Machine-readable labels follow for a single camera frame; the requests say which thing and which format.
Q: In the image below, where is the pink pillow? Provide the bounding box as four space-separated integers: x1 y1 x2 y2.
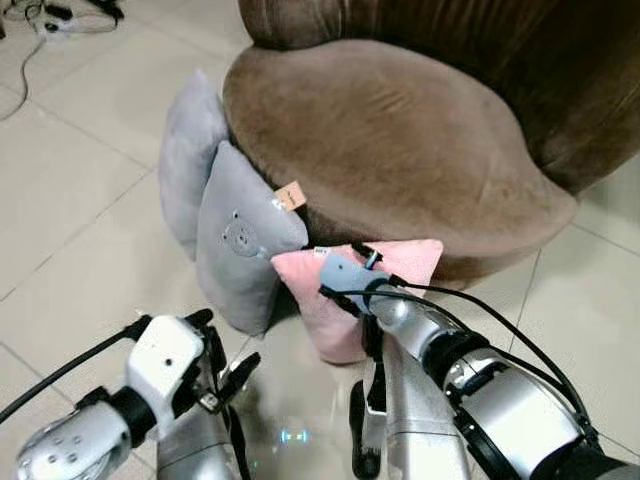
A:
271 238 445 366

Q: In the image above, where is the grey pillow with bear print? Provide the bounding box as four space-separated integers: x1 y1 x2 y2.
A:
195 140 310 337

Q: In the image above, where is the brown velvet sofa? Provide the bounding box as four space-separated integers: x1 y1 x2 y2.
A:
222 0 640 287

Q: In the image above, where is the plain grey pillow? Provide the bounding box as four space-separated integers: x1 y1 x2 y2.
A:
158 68 232 262

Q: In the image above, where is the silver left robot leg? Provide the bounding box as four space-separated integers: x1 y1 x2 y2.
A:
154 398 253 480

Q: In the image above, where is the silver robot leg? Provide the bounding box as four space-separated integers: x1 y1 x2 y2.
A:
154 398 253 480
348 334 473 480

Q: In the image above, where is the brown paper tag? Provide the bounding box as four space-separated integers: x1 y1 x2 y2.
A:
274 181 307 213

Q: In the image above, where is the silver right robot leg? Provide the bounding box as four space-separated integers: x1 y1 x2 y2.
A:
348 334 473 480

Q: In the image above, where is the white power strip with plugs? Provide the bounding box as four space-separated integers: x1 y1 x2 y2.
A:
0 0 126 43

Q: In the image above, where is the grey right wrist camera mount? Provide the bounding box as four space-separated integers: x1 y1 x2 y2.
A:
318 250 393 319

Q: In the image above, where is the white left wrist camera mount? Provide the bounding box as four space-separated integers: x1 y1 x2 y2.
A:
124 314 207 417

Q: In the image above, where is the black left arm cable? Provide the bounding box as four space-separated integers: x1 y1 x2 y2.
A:
0 316 153 425

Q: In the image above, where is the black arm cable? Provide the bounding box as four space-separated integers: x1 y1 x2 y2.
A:
0 316 153 425
320 280 597 441

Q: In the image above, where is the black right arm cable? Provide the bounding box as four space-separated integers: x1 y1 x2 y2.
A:
320 280 597 441

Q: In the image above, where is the thin white floor cable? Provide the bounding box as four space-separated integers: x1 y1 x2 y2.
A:
0 36 49 123

